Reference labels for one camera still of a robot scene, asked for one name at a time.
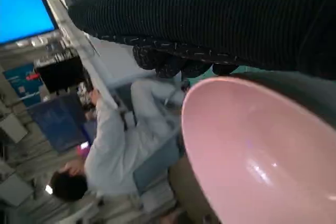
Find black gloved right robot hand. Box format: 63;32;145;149
67;0;336;80

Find pink bowl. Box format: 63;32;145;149
181;71;336;224

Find white desk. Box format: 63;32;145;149
33;0;124;111

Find person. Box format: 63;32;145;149
49;78;187;202

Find black monitor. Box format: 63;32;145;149
35;56;89;95

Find large blue screen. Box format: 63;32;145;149
0;0;60;45

